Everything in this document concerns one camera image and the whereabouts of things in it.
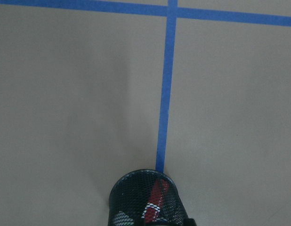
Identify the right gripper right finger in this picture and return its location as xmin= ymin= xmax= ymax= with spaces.
xmin=183 ymin=218 xmax=196 ymax=226

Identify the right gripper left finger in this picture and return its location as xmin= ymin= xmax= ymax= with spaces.
xmin=134 ymin=218 xmax=147 ymax=226

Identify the red capped white marker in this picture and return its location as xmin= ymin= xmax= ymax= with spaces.
xmin=142 ymin=179 xmax=170 ymax=223

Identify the black mesh pen cup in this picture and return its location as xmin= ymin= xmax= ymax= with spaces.
xmin=107 ymin=169 xmax=189 ymax=226

